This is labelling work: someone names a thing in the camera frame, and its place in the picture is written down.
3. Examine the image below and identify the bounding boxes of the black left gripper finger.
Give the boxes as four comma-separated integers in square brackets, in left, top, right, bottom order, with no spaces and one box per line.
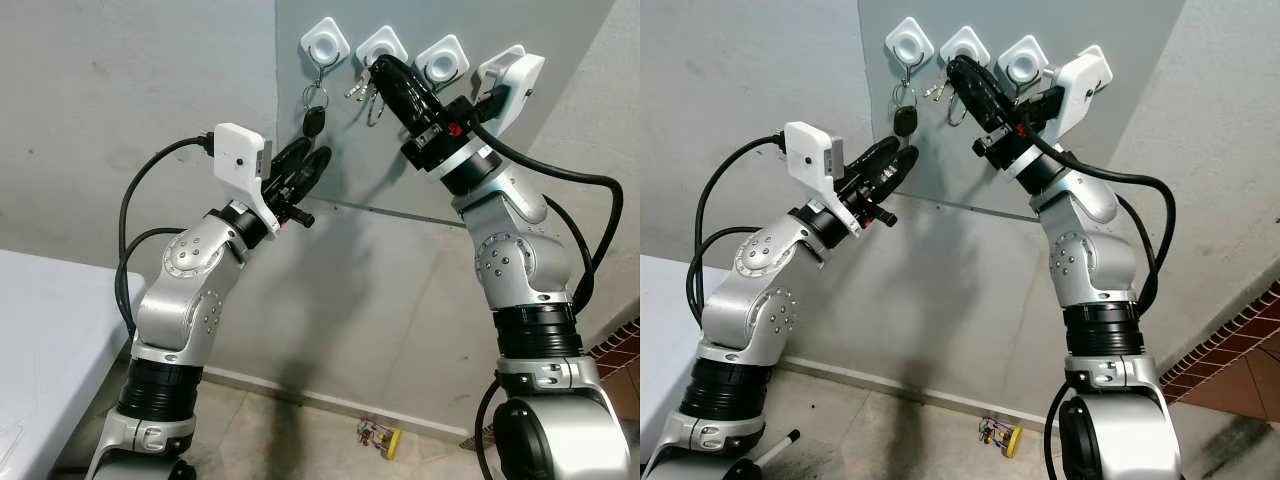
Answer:
[865,146,920,198]
[289,146,334,198]
[845,137,901,182]
[271,137,314,178]

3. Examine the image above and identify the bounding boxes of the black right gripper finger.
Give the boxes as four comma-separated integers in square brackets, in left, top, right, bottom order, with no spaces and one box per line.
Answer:
[945,55,1013,117]
[371,70,428,138]
[946,70,999,136]
[368,54,443,117]

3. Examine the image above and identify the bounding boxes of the silver key bunch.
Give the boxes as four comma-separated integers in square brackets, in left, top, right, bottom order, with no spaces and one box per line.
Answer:
[925,78,970,128]
[345,78,387,129]

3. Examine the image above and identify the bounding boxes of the white table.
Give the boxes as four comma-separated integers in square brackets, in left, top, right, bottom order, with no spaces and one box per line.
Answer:
[640,255,717,473]
[0,250,147,480]

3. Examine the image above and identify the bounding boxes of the white table leg black tip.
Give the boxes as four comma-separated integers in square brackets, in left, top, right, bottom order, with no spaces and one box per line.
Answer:
[750,430,802,472]

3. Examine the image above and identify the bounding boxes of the small yellow toy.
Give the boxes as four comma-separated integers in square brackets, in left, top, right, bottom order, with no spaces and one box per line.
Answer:
[978,417,1024,460]
[357,420,404,462]

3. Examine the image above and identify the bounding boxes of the black key fob on ring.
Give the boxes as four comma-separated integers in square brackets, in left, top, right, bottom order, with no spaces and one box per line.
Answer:
[302,85,330,139]
[893,82,920,138]

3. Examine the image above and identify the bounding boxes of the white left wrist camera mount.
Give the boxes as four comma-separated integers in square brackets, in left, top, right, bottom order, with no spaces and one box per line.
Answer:
[212,123,274,237]
[783,121,847,237]

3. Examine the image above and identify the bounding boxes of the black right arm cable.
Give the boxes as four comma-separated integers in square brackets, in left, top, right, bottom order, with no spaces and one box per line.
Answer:
[1025,108,1179,317]
[470,95,626,317]

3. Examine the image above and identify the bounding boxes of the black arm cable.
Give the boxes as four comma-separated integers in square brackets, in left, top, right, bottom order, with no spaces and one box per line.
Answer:
[470,95,626,317]
[115,135,217,337]
[1025,108,1179,317]
[685,133,787,327]

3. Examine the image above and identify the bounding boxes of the grey wall board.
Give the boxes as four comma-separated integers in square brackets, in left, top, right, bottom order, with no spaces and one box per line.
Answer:
[275,0,619,229]
[857,0,1187,221]

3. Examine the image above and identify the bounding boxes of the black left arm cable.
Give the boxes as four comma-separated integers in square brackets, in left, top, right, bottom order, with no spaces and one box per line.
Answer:
[115,135,217,337]
[685,133,787,327]

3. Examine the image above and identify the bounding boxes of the thin black torso cable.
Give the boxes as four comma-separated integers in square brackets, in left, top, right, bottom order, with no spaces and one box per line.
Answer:
[473,375,507,480]
[1042,380,1072,480]

